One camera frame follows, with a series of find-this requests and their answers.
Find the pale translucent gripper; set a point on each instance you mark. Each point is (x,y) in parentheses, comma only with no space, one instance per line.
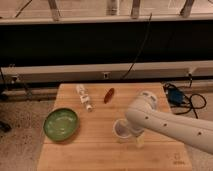
(140,141)

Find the white ceramic cup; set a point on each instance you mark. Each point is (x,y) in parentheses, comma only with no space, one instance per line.
(121,130)

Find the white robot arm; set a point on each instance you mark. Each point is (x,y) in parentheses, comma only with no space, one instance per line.
(143,113)

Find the green ceramic bowl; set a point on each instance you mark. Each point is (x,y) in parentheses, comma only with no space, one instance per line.
(61,124)

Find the wooden board table top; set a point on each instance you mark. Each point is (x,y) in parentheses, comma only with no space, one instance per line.
(95,148)

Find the brown oblong object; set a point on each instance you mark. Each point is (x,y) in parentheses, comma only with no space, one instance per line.
(109,95)

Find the blue power adapter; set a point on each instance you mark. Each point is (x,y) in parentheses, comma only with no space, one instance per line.
(175,96)

